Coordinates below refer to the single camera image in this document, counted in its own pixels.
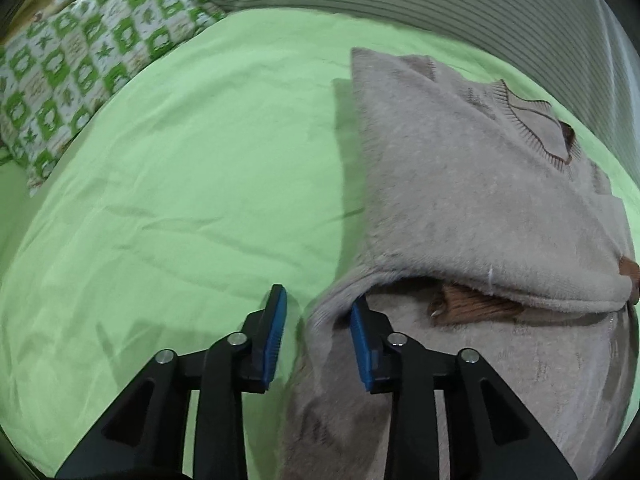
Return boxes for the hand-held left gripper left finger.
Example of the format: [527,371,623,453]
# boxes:
[54,284,289,480]

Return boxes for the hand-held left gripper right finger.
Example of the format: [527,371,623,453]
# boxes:
[349,294,579,480]

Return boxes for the grey-beige knit sweater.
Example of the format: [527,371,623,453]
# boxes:
[280,46,640,480]

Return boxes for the green bed sheet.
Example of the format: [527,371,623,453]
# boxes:
[0,7,640,467]

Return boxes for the green white patterned pillow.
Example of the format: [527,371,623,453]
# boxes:
[0,0,229,199]

